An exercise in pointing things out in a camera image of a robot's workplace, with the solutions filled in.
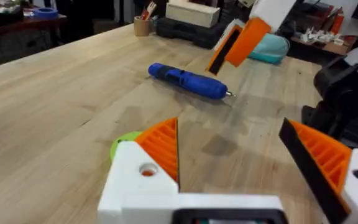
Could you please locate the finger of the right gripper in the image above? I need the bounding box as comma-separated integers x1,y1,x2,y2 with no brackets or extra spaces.
206,18,245,76
224,0,297,68

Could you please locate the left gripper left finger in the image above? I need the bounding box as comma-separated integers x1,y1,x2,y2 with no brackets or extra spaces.
97,117,180,224

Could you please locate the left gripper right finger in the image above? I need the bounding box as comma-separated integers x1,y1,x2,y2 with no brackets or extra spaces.
278,118,358,224

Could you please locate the blue electric screwdriver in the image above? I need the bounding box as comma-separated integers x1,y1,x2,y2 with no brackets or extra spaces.
147,62,237,101

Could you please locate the teal soft bag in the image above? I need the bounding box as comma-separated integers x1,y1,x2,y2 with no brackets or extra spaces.
248,33,291,65

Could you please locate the black plastic tool case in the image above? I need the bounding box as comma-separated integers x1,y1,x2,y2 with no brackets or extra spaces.
155,16,231,50

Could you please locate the green disc with holes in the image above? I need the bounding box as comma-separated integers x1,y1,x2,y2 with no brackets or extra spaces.
109,131,144,161

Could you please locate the pale rectangular box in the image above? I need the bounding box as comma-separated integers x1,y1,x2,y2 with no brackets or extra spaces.
165,1,221,29

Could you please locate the heap of white parts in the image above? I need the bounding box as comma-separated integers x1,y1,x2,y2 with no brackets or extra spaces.
299,27,345,47

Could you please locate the brown paper cup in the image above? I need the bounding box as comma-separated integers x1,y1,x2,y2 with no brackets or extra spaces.
133,16,152,37

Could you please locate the red box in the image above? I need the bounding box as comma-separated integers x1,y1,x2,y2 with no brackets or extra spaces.
330,11,345,35

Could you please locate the blue tape roll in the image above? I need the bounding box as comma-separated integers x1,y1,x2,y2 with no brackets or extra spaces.
32,7,59,20

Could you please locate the dark brown side table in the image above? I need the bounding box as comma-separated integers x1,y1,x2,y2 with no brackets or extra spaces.
0,6,68,41

